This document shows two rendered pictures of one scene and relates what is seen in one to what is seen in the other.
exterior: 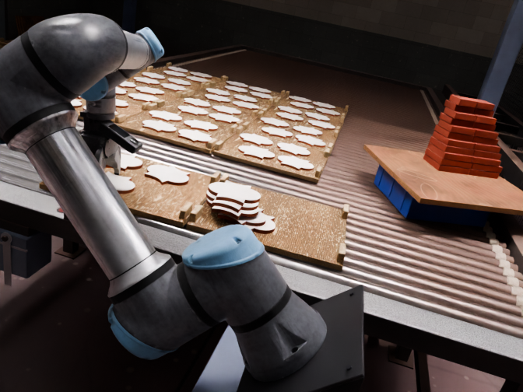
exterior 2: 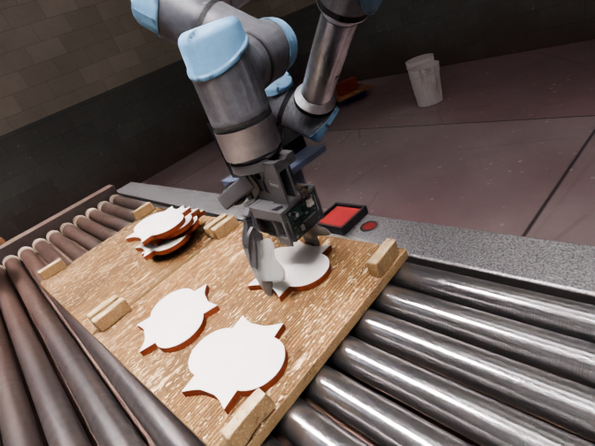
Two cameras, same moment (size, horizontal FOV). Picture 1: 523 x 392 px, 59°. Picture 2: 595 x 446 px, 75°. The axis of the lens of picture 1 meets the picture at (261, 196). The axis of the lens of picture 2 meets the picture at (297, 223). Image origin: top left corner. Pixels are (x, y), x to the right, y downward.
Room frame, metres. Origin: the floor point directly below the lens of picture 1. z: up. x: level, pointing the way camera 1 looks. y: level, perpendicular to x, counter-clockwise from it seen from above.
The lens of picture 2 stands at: (1.51, 0.83, 1.27)
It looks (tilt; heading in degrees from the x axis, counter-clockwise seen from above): 27 degrees down; 226
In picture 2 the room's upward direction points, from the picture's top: 23 degrees counter-clockwise
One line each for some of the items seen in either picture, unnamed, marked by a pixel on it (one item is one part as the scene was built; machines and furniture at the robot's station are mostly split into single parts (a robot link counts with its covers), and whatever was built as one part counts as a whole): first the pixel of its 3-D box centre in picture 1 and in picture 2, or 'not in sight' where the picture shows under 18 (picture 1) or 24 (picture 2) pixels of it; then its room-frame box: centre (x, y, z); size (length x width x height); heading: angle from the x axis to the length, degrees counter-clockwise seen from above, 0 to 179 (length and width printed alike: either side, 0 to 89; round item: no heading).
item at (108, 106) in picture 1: (100, 104); (251, 137); (1.18, 0.46, 1.16); 0.08 x 0.08 x 0.05
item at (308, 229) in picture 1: (275, 218); (134, 256); (1.20, -0.05, 0.93); 0.41 x 0.35 x 0.02; 83
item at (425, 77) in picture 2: not in sight; (426, 84); (-2.45, -0.74, 0.18); 0.30 x 0.30 x 0.37
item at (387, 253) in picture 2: not in sight; (383, 257); (1.14, 0.57, 0.95); 0.06 x 0.02 x 0.03; 173
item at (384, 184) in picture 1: (429, 191); not in sight; (1.59, -0.59, 0.97); 0.31 x 0.31 x 0.10; 13
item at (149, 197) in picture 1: (138, 183); (238, 299); (1.25, 0.36, 0.93); 0.41 x 0.35 x 0.02; 83
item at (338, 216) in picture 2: not in sight; (340, 218); (1.01, 0.42, 0.92); 0.06 x 0.06 x 0.01; 80
